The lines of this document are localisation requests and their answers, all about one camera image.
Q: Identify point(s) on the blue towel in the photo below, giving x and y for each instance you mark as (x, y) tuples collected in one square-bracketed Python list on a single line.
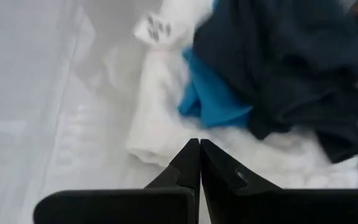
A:
[(216, 102)]

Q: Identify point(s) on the white lace cloth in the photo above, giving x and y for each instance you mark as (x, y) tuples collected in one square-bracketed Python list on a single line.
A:
[(166, 124)]

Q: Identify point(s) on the dark navy garment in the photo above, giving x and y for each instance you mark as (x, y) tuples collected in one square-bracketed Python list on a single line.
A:
[(275, 62)]

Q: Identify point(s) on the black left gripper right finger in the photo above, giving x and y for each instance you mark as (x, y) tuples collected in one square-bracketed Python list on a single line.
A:
[(222, 177)]

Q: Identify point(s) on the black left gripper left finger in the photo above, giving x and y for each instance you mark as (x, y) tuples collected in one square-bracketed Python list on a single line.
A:
[(185, 171)]

